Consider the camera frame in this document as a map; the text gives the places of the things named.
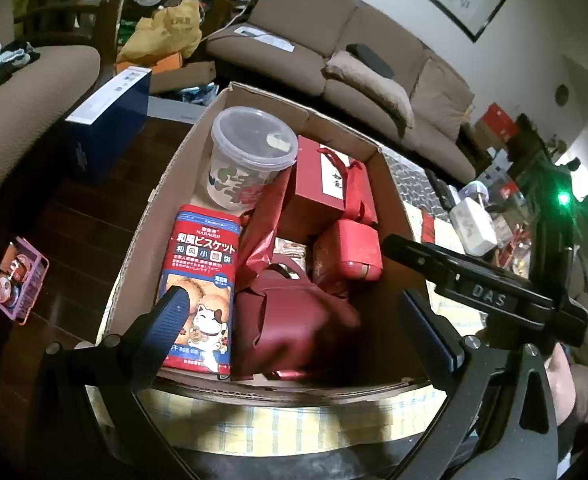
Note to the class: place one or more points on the blue and red biscuit tin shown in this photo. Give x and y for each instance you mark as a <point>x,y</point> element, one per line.
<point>203,260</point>

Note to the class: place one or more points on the grey pebble-print cloth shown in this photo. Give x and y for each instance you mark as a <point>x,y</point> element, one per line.
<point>404,175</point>

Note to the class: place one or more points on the brown cardboard box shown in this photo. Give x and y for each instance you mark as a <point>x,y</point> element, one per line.
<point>138,240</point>

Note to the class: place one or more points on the black remote control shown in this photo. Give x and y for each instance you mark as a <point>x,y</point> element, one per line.
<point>441,190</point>

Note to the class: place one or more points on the dark red handbag gift box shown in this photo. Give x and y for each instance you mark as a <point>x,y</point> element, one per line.
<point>294,330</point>

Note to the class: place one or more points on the brown armchair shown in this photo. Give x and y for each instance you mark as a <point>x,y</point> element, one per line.
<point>33,110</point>

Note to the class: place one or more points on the pink plastic basket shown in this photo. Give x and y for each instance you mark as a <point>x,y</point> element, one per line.
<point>36,280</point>

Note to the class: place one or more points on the red tin box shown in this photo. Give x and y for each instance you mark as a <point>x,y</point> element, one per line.
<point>349,250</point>

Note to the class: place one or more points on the flat cardboard box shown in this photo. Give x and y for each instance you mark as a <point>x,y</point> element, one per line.
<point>188,77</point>

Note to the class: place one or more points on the orange box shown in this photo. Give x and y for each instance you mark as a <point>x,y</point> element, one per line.
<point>148,65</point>

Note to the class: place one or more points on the brown sofa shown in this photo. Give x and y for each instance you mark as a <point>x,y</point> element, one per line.
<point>294,25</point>

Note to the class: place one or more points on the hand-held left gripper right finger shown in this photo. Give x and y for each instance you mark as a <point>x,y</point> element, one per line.
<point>429,340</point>

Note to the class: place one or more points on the yellow checked tablecloth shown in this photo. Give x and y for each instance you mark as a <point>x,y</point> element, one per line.
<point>299,425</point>

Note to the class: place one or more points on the round wall fixture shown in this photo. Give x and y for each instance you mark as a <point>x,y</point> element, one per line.
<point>562,93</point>

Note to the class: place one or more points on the black and white clothes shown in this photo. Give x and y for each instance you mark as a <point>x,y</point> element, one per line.
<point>3,60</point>

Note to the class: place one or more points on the red patterned packet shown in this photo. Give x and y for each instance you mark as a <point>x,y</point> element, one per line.
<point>428,230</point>

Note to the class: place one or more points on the white paper sheet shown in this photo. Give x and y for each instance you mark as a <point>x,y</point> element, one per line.
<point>264,37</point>

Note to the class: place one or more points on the clear plastic lidded cup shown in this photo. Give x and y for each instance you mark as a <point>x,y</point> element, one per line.
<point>251,135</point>

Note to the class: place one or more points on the blue and white box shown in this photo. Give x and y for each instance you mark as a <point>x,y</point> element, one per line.
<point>108,135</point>

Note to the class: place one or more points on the white tissue box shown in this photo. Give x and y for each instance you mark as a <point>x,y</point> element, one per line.
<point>474,225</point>

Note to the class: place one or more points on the round patterned tin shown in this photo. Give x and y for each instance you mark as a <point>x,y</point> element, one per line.
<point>7,290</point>

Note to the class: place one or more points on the person's right hand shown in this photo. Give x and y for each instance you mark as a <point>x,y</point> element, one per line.
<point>571,385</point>

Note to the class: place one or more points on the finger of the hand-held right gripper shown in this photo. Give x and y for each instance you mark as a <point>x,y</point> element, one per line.
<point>414,257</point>

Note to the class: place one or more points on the yellow plastic bag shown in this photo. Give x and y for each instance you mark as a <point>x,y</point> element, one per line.
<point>168,30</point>

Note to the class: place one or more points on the grey box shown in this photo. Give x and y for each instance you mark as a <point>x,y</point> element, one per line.
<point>173,110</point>

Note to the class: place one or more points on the brown cushion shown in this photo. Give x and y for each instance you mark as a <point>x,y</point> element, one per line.
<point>369,82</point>

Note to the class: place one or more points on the red cardboard box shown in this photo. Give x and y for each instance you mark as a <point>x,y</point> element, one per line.
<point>499,122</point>

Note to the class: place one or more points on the red ribboned gift bag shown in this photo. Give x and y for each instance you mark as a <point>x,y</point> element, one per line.
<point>319,180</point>

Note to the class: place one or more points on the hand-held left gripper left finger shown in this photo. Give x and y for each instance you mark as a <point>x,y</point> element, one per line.
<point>173,320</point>

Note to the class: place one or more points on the red foil gift bag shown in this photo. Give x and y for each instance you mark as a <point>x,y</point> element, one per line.
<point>264,230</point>

